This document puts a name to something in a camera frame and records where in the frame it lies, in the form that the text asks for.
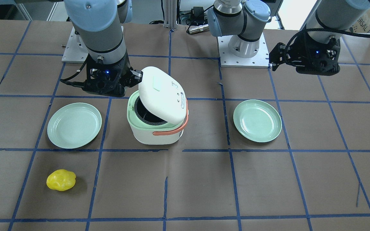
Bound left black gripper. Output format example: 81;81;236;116
269;32;340;76

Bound white rice cooker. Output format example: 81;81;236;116
127;67;189;145

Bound black power adapter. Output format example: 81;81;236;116
191;6;205;20

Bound aluminium frame post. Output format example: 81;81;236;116
162;0;180;31

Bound yellow toy pepper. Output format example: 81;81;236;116
46;169;76;191

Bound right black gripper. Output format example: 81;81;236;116
82;55;143;98

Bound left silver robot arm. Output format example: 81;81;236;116
207;0;370;76

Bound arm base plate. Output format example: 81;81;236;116
217;33;269;68
62;28;89;64

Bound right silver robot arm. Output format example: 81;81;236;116
60;0;143;98

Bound green plate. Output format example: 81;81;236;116
47;102;102;149
233;99;282;143

